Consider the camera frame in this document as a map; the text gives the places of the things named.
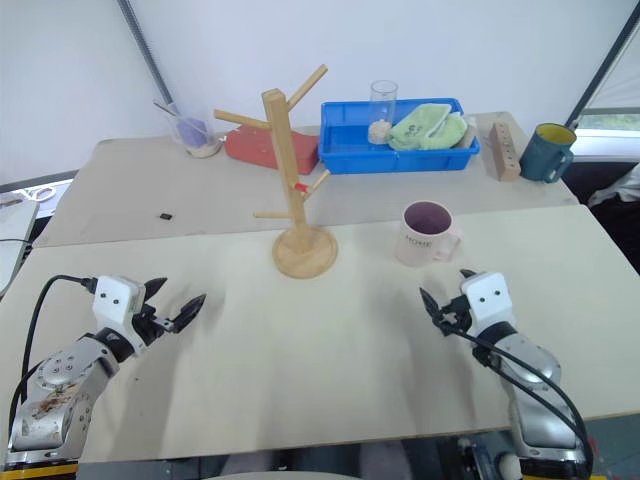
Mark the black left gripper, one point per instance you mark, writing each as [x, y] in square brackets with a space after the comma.
[147, 325]

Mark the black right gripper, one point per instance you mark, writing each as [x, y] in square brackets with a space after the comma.
[457, 317]

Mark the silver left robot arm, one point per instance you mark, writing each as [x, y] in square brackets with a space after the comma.
[60, 380]

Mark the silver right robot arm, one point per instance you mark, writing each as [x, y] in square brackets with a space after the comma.
[535, 380]

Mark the wooden mug tree stand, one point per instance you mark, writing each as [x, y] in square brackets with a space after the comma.
[287, 165]

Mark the pink mug with lettering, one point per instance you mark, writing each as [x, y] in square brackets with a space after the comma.
[417, 245]

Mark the small black chip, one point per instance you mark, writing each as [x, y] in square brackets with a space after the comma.
[166, 216]

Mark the wooden block with holes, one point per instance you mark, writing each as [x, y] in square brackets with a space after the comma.
[505, 150]

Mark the clear plastic beaker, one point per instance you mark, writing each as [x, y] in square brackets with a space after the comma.
[200, 142]

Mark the grey sponge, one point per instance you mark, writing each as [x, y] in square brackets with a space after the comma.
[470, 131]

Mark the green cloth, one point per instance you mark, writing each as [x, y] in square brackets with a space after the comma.
[425, 130]

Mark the teal mug yellow inside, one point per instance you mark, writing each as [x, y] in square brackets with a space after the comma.
[542, 157]

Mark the blue plastic bin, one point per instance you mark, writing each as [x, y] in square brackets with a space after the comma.
[350, 160]

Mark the red flat block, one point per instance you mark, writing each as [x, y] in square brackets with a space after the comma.
[250, 147]

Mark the purple scoop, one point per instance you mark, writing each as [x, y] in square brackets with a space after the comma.
[192, 129]

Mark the beige ball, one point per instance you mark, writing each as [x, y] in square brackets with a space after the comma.
[379, 133]

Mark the white flat device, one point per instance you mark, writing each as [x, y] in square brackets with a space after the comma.
[12, 235]

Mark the white round knob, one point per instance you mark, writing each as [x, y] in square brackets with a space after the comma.
[510, 465]

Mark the white cloth bundle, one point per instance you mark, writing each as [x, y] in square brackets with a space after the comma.
[617, 192]

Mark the tall clear glass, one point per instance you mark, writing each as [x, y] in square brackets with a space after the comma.
[383, 102]

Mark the yellow black striped base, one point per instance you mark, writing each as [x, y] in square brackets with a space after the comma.
[35, 471]

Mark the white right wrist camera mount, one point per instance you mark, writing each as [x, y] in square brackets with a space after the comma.
[490, 302]

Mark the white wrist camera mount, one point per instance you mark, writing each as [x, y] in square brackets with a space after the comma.
[115, 300]
[490, 302]

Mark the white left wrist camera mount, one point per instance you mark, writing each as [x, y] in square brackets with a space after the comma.
[115, 300]

